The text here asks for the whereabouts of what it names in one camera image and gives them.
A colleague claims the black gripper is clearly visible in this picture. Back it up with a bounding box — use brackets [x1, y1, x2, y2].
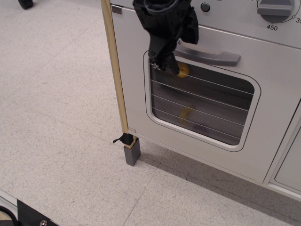
[133, 0, 199, 75]

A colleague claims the grey oven door handle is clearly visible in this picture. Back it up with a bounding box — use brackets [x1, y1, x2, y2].
[174, 40, 241, 67]

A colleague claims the white oven door with window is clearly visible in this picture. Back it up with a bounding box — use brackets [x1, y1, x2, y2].
[111, 6, 301, 184]

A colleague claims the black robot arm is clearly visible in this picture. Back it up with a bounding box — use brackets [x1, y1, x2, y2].
[133, 0, 199, 75]

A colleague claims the white toy oven cabinet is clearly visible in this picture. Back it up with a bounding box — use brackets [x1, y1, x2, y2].
[109, 0, 301, 203]

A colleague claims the yellow toy banana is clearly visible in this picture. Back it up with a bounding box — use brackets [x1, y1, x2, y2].
[179, 105, 195, 127]

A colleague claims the purple toy eggplant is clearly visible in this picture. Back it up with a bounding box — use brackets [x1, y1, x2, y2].
[192, 124, 210, 137]

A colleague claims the grey temperature knob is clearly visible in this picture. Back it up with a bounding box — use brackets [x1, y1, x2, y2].
[257, 0, 295, 23]

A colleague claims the black tape strip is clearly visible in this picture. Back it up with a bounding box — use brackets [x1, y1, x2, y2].
[113, 133, 134, 145]

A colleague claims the grey leg foot cap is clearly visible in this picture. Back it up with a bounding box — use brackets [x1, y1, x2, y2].
[124, 138, 141, 166]

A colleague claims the white side cabinet door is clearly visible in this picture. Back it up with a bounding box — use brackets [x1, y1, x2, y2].
[256, 98, 301, 200]

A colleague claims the yellow handled toy knife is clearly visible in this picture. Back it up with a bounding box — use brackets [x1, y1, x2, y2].
[177, 62, 190, 78]

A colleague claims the light wooden side post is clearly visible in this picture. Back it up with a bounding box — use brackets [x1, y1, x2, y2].
[101, 0, 137, 149]

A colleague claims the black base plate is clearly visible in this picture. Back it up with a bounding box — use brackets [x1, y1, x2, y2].
[17, 199, 58, 226]

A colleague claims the aluminium frame rail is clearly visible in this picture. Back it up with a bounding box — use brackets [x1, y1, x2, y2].
[0, 189, 18, 219]

